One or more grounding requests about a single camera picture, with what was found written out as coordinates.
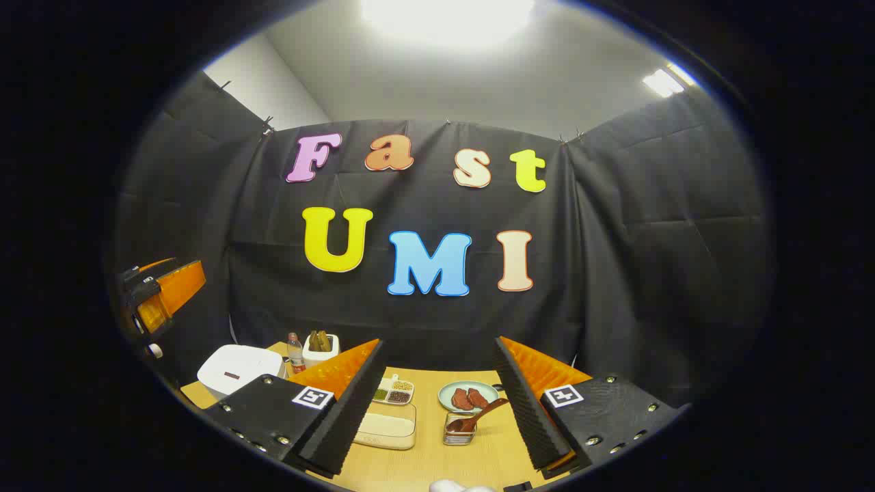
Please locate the large ceiling light panel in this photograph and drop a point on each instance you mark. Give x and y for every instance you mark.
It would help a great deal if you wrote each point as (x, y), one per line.
(448, 17)

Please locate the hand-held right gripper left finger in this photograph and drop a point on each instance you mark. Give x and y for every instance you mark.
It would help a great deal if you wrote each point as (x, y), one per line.
(348, 410)

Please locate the black backdrop cloth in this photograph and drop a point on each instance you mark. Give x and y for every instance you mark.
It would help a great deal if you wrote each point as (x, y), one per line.
(615, 273)

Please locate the white divided bean dish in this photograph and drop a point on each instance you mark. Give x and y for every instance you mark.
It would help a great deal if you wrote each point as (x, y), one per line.
(395, 391)

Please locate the pale green plate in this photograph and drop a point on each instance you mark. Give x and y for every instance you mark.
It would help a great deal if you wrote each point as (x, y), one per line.
(448, 393)

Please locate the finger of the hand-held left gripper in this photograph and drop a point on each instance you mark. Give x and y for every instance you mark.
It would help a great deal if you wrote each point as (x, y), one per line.
(184, 283)
(157, 264)

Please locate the clear box of rice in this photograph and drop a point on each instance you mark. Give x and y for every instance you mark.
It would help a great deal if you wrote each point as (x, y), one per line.
(386, 427)

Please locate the dark wooden spoon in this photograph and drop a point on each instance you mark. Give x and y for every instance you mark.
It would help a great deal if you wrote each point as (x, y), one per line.
(478, 413)

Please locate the white rice cooker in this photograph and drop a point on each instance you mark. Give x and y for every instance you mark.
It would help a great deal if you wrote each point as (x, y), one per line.
(236, 369)

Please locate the clear plastic water bottle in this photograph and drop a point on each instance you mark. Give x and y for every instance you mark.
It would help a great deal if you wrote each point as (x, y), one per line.
(296, 355)

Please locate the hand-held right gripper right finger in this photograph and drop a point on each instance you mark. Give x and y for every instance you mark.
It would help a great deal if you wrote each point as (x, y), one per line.
(530, 410)

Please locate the red meat slice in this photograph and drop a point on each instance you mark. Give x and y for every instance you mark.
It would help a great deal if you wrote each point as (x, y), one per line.
(461, 400)
(478, 398)

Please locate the small ceiling light panel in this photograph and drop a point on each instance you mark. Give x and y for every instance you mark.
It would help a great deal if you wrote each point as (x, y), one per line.
(663, 82)

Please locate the brown bread slice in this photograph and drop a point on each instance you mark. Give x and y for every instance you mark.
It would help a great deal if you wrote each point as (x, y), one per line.
(326, 340)
(314, 341)

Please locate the white toaster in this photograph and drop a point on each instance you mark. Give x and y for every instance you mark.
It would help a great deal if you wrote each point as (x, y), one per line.
(320, 359)

